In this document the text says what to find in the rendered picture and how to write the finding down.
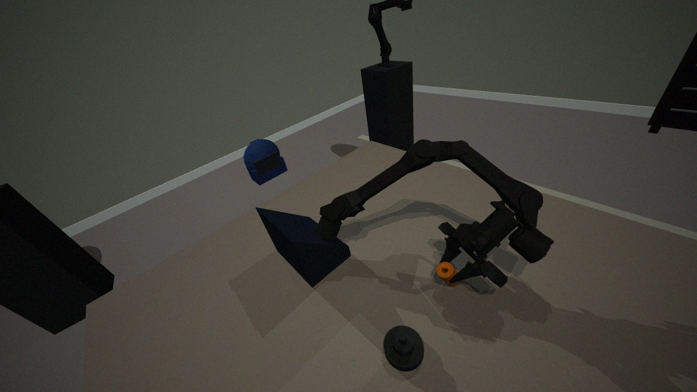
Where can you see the orange tapered knob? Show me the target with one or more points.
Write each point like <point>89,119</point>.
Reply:
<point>446,271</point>

